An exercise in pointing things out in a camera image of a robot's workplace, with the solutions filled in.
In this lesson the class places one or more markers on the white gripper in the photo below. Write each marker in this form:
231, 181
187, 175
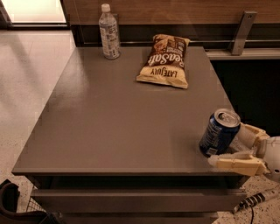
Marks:
273, 156

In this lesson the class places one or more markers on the blue pepsi can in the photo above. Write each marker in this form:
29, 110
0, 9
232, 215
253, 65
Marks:
222, 128

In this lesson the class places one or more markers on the clear plastic water bottle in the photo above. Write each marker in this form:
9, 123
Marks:
109, 33

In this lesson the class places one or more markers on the grey cabinet drawer front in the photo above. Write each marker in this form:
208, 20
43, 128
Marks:
138, 200

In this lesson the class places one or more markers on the Late July chip bag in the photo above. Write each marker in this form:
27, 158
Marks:
166, 62

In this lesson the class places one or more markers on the metal shelf bracket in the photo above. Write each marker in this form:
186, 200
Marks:
245, 25

